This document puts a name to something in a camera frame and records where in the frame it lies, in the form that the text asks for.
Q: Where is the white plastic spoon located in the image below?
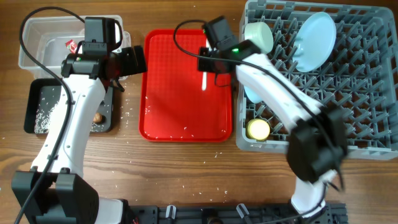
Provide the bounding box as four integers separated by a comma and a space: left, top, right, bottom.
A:
201, 72, 207, 91

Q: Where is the green bowl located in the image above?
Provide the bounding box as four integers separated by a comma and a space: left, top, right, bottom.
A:
244, 22, 274, 54

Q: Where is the light blue bowl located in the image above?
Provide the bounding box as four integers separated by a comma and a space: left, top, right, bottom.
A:
244, 86, 262, 104

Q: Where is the brown carrot stick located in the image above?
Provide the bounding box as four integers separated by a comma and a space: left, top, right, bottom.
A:
93, 113, 104, 124

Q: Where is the yellow cup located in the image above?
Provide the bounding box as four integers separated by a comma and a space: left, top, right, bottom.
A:
246, 119, 271, 141

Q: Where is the light blue plate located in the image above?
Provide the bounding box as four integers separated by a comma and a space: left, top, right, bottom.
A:
292, 12, 336, 72

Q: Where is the white rice pile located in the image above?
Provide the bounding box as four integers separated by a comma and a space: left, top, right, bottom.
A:
34, 103, 58, 134

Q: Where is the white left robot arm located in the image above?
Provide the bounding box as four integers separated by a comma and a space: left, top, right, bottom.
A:
12, 16, 147, 223

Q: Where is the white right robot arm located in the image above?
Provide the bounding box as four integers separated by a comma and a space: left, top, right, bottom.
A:
195, 16, 348, 220

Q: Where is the black waste tray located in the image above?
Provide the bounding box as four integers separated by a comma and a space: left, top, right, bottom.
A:
24, 78, 114, 134

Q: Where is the grey dishwasher rack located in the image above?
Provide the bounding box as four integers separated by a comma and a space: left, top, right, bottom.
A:
239, 1, 397, 160

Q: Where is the red serving tray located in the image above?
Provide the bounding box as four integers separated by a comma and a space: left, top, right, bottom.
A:
139, 29, 233, 142

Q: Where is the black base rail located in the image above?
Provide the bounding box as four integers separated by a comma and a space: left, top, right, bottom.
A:
130, 203, 349, 224

